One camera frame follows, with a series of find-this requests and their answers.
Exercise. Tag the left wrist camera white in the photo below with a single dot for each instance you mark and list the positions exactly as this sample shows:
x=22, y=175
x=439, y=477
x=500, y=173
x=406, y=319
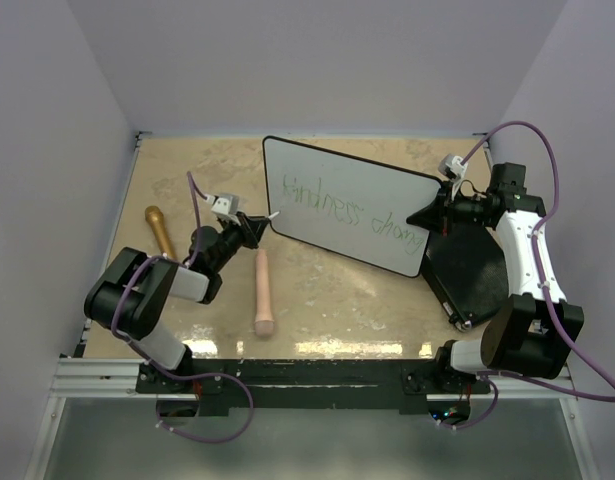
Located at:
x=223, y=205

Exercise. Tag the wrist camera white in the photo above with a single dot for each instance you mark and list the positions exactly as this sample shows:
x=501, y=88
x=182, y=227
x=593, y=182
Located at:
x=453, y=167
x=223, y=205

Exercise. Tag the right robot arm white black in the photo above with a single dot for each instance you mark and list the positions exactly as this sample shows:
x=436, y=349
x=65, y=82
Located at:
x=525, y=335

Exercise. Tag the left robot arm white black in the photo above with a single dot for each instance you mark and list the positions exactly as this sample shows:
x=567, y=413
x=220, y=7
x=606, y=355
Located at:
x=130, y=295

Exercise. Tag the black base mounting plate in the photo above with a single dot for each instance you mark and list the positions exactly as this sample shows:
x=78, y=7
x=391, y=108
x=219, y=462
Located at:
x=393, y=384

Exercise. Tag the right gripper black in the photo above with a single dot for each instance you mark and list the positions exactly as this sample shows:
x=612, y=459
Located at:
x=433, y=216

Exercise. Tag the white whiteboard black frame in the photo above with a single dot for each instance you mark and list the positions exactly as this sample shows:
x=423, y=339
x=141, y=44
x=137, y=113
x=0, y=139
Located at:
x=347, y=205

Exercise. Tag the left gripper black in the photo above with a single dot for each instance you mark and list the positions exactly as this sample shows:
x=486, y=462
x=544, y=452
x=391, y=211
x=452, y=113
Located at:
x=251, y=229

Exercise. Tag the gold toy microphone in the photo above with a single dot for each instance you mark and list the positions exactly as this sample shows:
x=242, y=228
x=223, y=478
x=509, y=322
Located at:
x=156, y=221

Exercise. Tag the black keyboard case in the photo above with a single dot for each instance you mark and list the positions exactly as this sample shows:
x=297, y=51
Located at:
x=466, y=271

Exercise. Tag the pink toy microphone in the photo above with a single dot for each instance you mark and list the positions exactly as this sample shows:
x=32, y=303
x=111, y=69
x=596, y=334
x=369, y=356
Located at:
x=264, y=323

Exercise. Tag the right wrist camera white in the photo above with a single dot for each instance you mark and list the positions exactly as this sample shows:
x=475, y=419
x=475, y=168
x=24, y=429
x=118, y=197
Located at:
x=453, y=167

